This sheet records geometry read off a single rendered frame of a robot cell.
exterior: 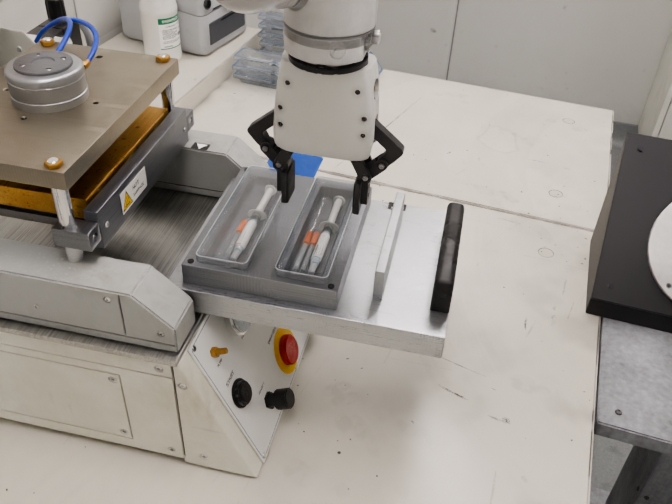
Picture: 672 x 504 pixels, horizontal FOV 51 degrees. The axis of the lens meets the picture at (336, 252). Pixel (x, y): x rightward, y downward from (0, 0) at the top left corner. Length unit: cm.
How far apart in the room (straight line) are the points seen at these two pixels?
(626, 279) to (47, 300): 78
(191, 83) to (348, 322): 96
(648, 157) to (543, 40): 200
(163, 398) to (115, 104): 32
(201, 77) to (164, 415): 95
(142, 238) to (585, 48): 248
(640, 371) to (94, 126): 77
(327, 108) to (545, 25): 247
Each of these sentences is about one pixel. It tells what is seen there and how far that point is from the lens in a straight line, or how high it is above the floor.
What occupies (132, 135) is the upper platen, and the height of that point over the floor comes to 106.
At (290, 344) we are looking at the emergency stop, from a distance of 93.
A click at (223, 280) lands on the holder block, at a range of 74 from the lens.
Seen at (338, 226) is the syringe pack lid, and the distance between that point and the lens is 78.
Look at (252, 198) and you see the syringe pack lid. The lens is 82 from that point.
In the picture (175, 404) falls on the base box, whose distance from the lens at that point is 80.
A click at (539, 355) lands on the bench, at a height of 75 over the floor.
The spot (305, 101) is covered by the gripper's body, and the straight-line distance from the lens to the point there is 69.
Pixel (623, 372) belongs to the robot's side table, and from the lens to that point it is 106.
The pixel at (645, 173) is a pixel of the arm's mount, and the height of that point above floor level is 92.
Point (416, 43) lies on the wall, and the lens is 322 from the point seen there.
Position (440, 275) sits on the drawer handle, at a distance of 72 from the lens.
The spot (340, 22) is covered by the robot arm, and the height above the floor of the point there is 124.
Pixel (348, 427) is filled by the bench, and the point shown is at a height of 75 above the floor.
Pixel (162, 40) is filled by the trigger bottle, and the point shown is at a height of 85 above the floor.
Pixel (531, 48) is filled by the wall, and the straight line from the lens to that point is 315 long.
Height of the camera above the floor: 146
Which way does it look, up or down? 38 degrees down
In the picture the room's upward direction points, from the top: 3 degrees clockwise
